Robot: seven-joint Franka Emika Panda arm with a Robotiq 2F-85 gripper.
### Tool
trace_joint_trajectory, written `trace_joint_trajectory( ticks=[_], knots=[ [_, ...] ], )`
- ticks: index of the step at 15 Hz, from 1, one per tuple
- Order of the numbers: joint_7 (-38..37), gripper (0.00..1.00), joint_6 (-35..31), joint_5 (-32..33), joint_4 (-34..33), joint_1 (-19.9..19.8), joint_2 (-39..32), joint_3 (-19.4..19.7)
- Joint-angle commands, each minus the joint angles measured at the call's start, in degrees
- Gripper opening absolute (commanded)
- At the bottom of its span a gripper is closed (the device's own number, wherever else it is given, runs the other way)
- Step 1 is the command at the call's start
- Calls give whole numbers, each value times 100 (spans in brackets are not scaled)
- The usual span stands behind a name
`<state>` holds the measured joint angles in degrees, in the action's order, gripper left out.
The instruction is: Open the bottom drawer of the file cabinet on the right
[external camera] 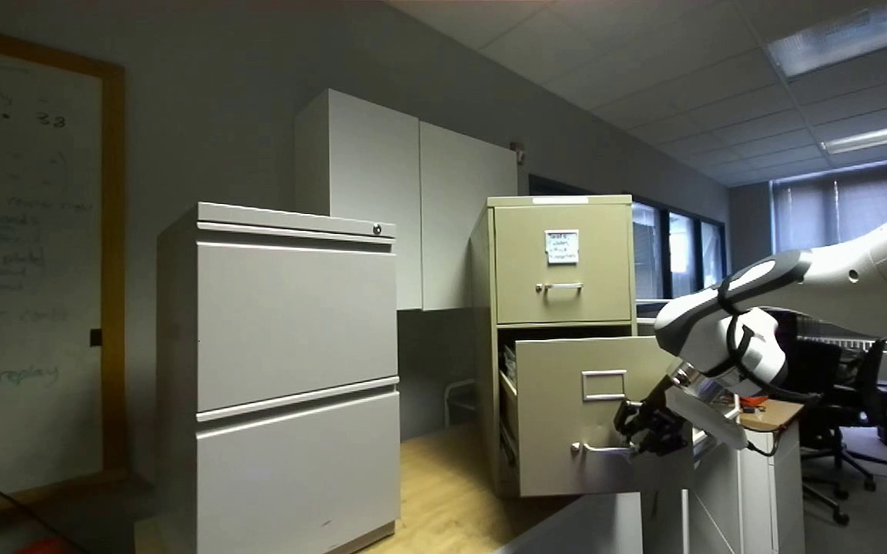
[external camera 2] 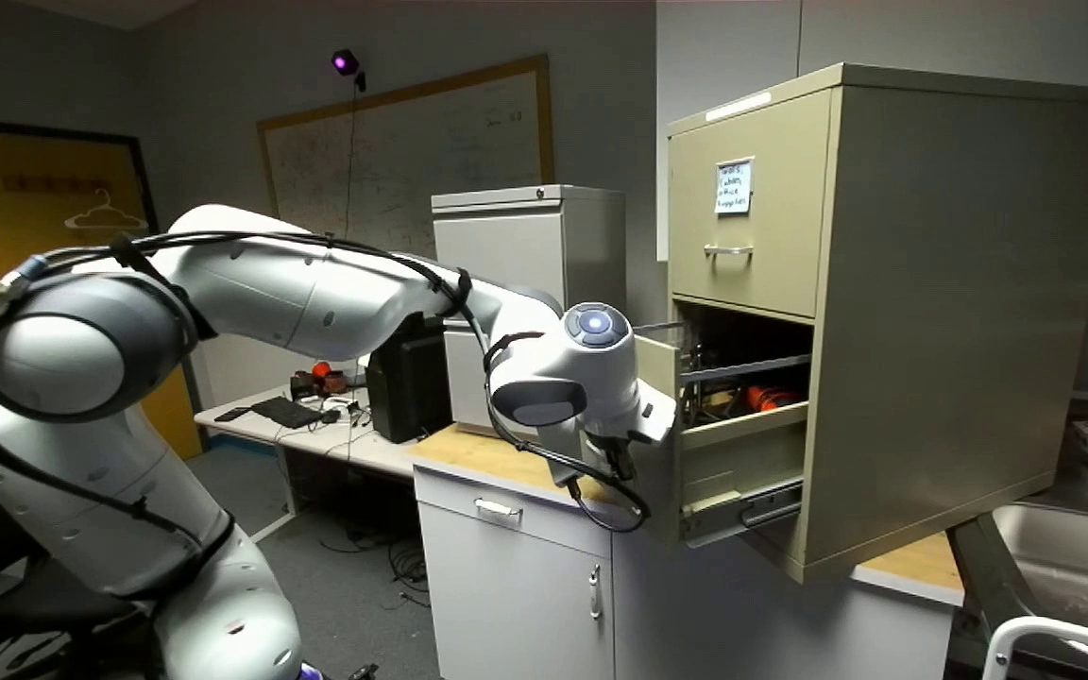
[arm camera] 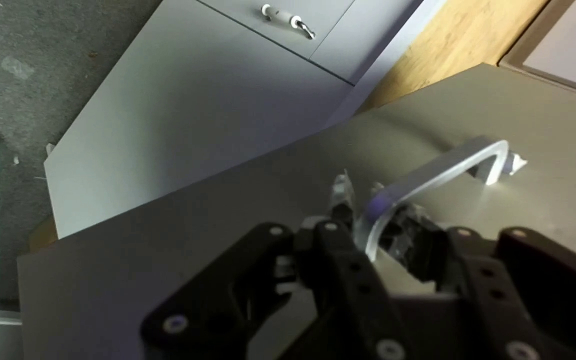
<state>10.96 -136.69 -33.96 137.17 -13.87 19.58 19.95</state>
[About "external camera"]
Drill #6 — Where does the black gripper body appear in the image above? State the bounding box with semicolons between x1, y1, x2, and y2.
635;376;700;458

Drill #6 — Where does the silver drawer pull handle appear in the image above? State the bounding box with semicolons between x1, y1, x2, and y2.
567;438;637;462
532;279;586;307

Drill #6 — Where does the beige drawer with label holder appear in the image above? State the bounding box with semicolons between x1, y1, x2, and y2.
499;333;685;503

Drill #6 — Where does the beige drawer with paper label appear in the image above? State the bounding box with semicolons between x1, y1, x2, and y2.
491;200;637;329

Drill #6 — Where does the beige metal file cabinet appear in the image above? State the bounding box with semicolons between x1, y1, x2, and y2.
466;195;640;503

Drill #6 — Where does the gray lateral file cabinet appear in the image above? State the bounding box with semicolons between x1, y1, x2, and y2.
153;196;408;554

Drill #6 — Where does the black office chair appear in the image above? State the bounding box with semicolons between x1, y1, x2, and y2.
798;336;887;529

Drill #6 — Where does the dark window row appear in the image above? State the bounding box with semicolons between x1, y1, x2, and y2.
632;196;730;307

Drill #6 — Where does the white paper label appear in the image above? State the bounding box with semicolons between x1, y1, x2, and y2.
541;224;581;268

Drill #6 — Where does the window with blinds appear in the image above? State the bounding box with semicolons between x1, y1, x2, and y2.
771;165;887;257

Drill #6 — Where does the narrow ceiling light strip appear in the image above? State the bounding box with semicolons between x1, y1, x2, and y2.
820;114;887;158

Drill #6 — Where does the large ceiling light panel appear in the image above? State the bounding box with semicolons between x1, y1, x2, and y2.
765;0;887;81

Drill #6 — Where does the silver label holder frame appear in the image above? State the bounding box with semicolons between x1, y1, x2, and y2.
579;366;632;406

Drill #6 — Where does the white wall cabinet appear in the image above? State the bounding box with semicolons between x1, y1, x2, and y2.
293;86;525;313

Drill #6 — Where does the whiteboard with wooden frame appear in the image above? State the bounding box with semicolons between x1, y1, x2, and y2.
0;17;129;506

